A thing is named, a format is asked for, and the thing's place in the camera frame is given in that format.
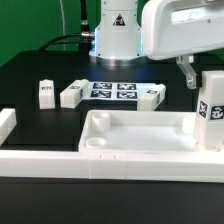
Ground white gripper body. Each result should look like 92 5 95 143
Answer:
142 0 224 60

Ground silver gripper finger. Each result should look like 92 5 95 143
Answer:
176 55 197 89

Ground white desk top tray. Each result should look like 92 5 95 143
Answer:
78 110 224 154

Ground fiducial marker sheet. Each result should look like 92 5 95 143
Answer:
84 82 158 101

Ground white front fence bar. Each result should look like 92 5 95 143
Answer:
0 150 224 183

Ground white left fence block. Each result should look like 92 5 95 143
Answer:
0 108 17 146

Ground black cables with connectors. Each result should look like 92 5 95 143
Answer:
38 0 96 52

